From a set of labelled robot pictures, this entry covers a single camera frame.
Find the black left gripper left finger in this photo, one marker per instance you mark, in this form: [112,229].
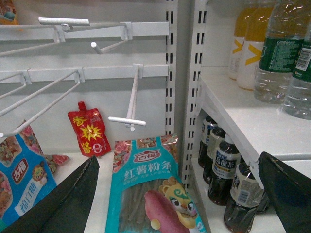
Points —
[65,209]

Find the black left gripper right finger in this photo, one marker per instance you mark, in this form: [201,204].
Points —
[289,192]

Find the water bottle green label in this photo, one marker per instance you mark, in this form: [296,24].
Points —
[284,37]

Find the oolong tea bottle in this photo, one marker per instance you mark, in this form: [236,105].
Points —
[217,135]
[223,169]
[245,197]
[208,125]

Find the white shelf board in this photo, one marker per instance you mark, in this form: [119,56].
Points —
[254,126]

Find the water bottle on shelf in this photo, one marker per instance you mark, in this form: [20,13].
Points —
[298,98]

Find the oolong tea bottle front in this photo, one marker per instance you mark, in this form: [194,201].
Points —
[245,197]

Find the blue sugar bag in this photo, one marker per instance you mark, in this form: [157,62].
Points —
[26,175]

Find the teal sweet potato noodle bag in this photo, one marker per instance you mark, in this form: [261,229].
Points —
[146,194]

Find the red sauce pouch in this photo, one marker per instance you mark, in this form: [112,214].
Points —
[89,128]

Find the oolong tea bottle rear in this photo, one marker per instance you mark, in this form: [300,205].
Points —
[208,125]

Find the white peg hook lower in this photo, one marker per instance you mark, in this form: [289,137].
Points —
[130,122]

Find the white long peg hook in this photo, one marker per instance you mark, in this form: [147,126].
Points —
[36,99]

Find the yellow vitamin drink bottle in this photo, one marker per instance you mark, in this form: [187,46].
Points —
[237,41]
[252,46]

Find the yellow vitamin drink bottle rear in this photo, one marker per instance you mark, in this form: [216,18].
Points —
[237,41]

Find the white upper crossbar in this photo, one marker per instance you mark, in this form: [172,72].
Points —
[45,32]

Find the white peg hook upper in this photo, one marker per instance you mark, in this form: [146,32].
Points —
[126,35]

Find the white slotted upright post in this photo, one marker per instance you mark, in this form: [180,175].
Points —
[185,45]

